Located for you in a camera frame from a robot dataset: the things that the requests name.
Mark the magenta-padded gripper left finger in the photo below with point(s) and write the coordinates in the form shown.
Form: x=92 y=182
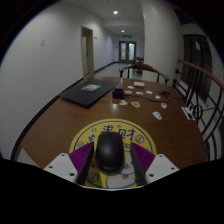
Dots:
x=61 y=166

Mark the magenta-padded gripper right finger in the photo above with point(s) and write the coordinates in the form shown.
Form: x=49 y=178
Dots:
x=161 y=166

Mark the black computer mouse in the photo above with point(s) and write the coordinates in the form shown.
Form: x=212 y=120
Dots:
x=110 y=151

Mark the round yellow printed mouse pad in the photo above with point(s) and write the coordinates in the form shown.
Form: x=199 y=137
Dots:
x=140 y=138

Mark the black pen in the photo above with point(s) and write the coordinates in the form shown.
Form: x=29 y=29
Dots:
x=190 y=115

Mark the small red and white card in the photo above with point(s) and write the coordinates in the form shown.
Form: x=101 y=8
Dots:
x=163 y=105

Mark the orange sticker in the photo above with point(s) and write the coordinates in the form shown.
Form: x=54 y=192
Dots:
x=135 y=104

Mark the beige sticker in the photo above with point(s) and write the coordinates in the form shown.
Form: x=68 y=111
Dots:
x=123 y=103

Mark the black closed laptop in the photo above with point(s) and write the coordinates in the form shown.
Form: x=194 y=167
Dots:
x=88 y=92

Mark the small black box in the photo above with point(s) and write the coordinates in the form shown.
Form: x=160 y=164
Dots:
x=117 y=93

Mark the flat white box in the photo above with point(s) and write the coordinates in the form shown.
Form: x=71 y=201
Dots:
x=139 y=84

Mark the wooden armchair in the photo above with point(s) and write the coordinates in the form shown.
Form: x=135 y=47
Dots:
x=145 y=67

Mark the black railing with wooden handrail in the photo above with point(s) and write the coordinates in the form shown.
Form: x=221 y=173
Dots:
x=200 y=69

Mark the dark window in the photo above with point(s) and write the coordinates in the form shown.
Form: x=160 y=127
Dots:
x=198 y=63

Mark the white side door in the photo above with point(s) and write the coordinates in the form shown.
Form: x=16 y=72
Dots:
x=87 y=53

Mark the glass double door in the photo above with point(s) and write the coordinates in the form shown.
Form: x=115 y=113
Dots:
x=127 y=51

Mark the green exit sign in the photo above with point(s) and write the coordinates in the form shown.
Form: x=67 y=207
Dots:
x=127 y=36

